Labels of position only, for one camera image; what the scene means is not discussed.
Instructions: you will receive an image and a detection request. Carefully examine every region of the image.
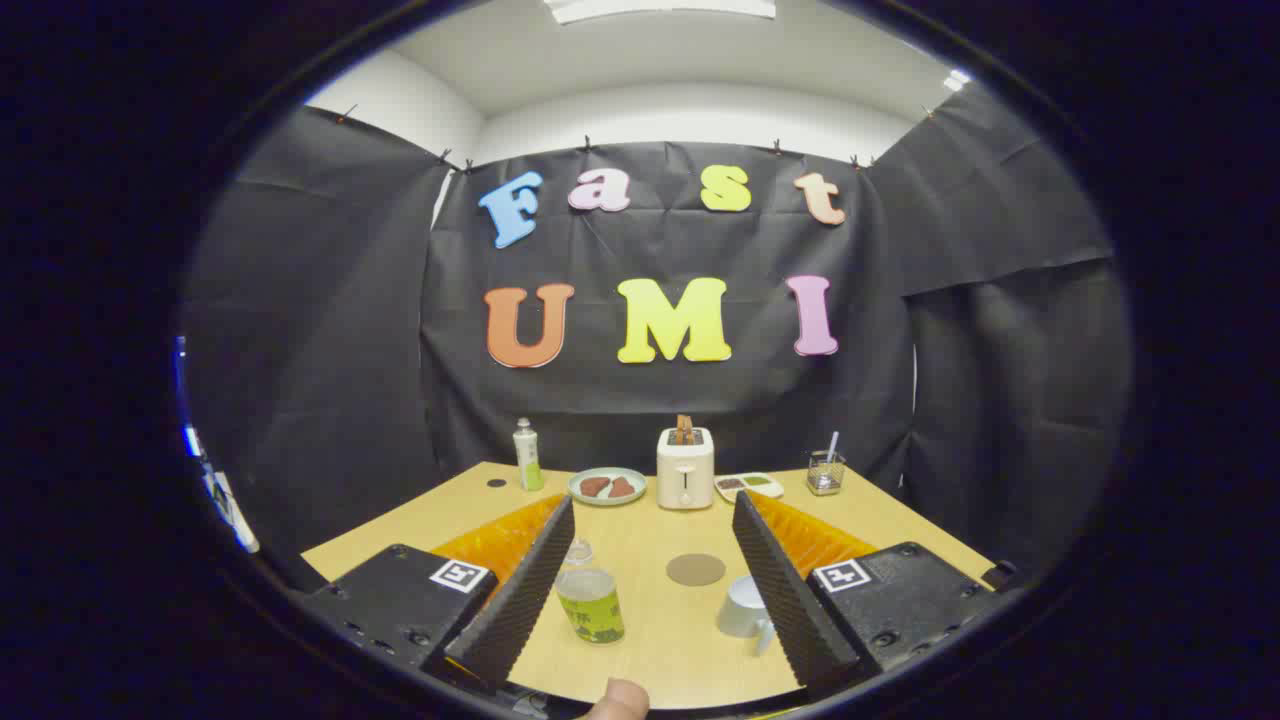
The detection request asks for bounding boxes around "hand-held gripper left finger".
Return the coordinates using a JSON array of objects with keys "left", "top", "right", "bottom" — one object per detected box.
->
[{"left": 300, "top": 492, "right": 578, "bottom": 696}]

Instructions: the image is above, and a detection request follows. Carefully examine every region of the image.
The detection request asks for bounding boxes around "round brown coaster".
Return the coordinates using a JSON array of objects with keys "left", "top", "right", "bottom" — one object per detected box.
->
[{"left": 666, "top": 553, "right": 727, "bottom": 587}]

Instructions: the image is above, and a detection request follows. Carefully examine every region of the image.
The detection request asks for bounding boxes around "wooden table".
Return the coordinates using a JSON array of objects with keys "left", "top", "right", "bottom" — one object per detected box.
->
[{"left": 300, "top": 460, "right": 996, "bottom": 711}]

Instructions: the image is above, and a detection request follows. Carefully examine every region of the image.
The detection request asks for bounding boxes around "white divided sauce tray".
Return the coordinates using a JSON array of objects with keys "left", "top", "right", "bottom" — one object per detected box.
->
[{"left": 714, "top": 472, "right": 785, "bottom": 504}]

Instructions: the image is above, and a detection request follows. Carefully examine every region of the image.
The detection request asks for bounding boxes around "white cup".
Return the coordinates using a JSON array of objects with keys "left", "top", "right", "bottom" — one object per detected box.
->
[{"left": 716, "top": 574, "right": 777, "bottom": 656}]

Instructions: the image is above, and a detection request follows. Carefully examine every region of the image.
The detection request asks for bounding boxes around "pale green plate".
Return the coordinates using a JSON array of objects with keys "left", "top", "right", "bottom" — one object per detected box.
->
[{"left": 567, "top": 467, "right": 649, "bottom": 507}]

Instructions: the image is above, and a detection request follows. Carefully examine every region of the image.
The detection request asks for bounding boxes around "cream toaster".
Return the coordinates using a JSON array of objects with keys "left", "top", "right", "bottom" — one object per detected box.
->
[{"left": 656, "top": 427, "right": 716, "bottom": 511}]

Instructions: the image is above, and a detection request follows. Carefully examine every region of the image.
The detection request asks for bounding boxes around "small white green bottle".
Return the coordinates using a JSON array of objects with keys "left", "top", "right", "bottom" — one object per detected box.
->
[{"left": 513, "top": 417, "right": 545, "bottom": 492}]

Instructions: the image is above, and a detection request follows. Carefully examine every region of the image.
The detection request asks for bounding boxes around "clear juice bottle green label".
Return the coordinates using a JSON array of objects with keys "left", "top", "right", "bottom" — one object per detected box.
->
[{"left": 555, "top": 538, "right": 626, "bottom": 645}]

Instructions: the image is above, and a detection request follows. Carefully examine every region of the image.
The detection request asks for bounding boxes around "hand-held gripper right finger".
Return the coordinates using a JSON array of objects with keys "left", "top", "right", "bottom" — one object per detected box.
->
[{"left": 730, "top": 488, "right": 1019, "bottom": 696}]

